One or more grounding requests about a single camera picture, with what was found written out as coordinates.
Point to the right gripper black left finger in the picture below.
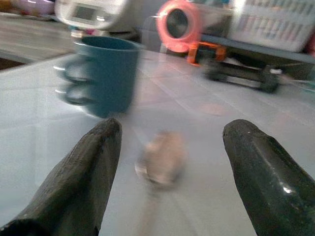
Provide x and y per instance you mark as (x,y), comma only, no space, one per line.
(73,186)

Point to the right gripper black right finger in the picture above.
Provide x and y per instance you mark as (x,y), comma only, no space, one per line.
(270,186)

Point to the steel spoon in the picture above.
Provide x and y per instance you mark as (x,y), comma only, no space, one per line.
(162,159)

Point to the white plastic folding table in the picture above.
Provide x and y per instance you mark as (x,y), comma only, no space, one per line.
(197,118)

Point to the teal mug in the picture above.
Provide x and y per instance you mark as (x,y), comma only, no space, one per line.
(110,78)

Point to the black handheld controller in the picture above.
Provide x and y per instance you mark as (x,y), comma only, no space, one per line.
(236,73)

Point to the dark grey shelf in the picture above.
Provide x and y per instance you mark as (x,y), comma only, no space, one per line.
(258,51)

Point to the pink plastic cup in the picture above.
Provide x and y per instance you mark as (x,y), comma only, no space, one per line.
(311,46)

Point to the orange clamp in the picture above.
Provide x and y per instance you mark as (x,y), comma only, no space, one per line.
(194,52)

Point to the grey-top dark wood table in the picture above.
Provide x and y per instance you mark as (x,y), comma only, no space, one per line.
(29,37)

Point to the white plastic basket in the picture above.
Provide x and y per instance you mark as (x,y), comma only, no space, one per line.
(270,24)

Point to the pink round appliance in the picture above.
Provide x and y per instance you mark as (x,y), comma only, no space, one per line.
(165,37)

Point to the white kitchen machine with display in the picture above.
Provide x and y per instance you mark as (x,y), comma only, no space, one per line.
(98,12)

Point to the purple plastic bowl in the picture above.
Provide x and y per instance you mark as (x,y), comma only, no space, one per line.
(34,6)

